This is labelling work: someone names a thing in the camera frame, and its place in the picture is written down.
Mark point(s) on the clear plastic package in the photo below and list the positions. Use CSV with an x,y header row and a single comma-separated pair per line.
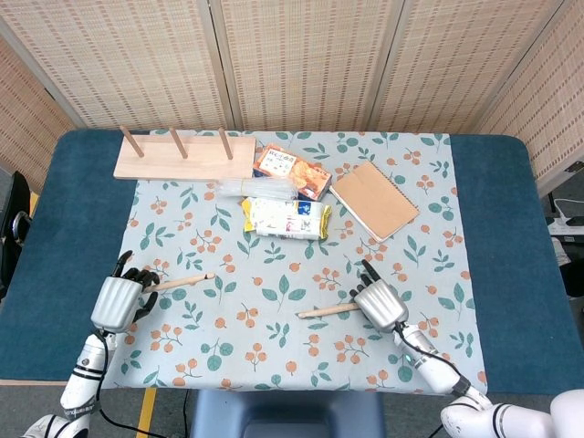
x,y
255,188

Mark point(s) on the white power strip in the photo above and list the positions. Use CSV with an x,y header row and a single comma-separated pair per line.
x,y
570,223

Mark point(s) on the floral print tablecloth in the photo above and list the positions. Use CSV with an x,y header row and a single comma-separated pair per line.
x,y
274,347

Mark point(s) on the black chair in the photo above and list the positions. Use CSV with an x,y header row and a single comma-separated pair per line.
x,y
11,228

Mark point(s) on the wooden board with three pegs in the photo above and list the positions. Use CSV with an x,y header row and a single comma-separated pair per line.
x,y
182,166

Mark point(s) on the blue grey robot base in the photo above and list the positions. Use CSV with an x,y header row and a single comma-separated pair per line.
x,y
287,415

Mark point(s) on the wooden stick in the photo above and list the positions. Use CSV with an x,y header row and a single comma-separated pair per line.
x,y
328,310
182,282

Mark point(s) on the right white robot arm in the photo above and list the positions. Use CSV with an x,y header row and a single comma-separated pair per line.
x,y
433,365

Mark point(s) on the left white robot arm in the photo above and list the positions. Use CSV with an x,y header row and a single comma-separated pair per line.
x,y
84,369

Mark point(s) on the orange snack box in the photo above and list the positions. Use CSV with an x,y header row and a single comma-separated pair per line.
x,y
292,169

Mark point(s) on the woven bamboo folding screen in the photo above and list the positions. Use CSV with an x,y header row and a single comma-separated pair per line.
x,y
296,59

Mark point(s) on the blue felt table cover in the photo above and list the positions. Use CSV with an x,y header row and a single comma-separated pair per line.
x,y
45,274

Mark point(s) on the brown cover spiral notebook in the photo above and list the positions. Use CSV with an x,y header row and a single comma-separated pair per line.
x,y
374,201

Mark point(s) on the left silver and black robot hand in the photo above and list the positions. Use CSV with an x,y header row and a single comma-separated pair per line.
x,y
114,301

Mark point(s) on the right silver and black robot hand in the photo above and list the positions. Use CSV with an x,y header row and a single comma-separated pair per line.
x,y
381,305

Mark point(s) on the white and yellow snack packet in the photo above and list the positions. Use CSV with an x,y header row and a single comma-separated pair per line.
x,y
287,221

